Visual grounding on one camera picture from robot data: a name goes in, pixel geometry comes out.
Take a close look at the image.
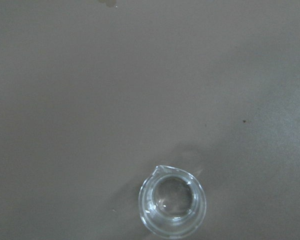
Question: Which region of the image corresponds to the clear glass measuring cup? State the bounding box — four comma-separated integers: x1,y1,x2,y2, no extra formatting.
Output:
138,165,207,240

